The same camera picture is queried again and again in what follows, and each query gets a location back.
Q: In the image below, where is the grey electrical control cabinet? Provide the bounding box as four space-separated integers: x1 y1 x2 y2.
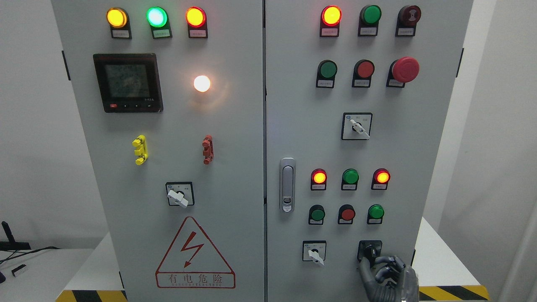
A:
52 0 474 302

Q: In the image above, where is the black device with antenna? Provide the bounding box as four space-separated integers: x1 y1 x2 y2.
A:
0 221 32 251

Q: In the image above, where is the black rotary knob switch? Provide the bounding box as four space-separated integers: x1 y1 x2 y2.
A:
357 240 382 266

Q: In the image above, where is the white glowing indicator lamp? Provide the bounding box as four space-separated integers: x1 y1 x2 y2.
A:
193 75 211 93

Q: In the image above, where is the left door selector switch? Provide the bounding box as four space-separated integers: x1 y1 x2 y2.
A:
165 182 195 208

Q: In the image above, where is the upper right selector switch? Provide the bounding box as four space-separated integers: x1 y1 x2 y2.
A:
341 112 373 140

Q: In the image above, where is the lower white selector switch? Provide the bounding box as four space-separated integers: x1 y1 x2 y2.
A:
302 240 327 266

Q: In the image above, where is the yellow terminal connector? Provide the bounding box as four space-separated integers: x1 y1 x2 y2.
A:
132 135 149 166

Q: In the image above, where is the small white black adapter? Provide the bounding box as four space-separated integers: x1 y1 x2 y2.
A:
11 264 28 278

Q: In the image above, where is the red electrical hazard warning sticker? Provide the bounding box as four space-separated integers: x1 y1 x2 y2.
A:
155 216 236 289

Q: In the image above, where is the red push button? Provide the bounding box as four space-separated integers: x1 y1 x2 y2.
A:
337 204 356 225
352 60 375 88

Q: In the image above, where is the red push button lower centre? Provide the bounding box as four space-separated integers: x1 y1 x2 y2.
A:
337 204 356 225

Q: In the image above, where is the white table with hazard stripes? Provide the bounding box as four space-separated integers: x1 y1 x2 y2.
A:
56 219 490 302

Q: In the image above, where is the red terminal connector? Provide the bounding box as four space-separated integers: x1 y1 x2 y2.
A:
202 135 214 165

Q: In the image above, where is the red mushroom emergency stop button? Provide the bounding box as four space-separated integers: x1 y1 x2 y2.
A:
386 57 420 88

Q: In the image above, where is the red-ringed lit indicator light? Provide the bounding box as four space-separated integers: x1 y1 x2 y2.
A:
185 6 209 39

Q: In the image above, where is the silver door handle lock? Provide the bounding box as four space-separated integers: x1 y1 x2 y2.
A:
279 157 296 213

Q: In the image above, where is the green push button upper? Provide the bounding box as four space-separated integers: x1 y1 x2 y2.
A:
315 60 338 89

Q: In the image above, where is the red indicator middle right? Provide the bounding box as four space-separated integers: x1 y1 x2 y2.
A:
371 168 391 190

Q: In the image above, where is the red push button upper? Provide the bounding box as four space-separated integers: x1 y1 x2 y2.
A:
352 60 375 88

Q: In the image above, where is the green push button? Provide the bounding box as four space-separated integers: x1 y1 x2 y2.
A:
315 60 338 89
308 205 326 225

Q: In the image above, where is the red lit indicator middle left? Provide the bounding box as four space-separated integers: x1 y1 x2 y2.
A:
310 169 327 191

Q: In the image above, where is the red lit indicator right door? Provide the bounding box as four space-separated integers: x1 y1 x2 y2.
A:
320 5 342 37

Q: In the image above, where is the green button lower right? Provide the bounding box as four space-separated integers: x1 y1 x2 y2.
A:
367 204 384 225

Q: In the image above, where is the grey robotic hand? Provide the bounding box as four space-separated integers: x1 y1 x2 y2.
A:
358 255 419 302

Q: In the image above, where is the black cable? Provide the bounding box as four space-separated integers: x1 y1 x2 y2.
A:
0 246 60 266

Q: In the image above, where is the black digital power meter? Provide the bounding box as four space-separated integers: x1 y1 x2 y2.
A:
93 53 163 113

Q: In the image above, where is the green lit indicator light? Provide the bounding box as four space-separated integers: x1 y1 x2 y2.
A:
146 6 172 39

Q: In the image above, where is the green indicator middle centre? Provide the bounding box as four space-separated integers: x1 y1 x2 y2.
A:
341 168 360 191

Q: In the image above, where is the dark red buzzer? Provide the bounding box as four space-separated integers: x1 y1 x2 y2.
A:
395 5 422 36

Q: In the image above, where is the green indicator top right door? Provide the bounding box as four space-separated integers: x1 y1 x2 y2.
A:
357 5 382 37

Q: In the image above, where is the yellow indicator light top left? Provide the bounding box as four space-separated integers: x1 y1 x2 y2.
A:
106 7 132 39

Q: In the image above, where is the green push button lower left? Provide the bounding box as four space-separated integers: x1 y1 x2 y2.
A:
308 205 326 225

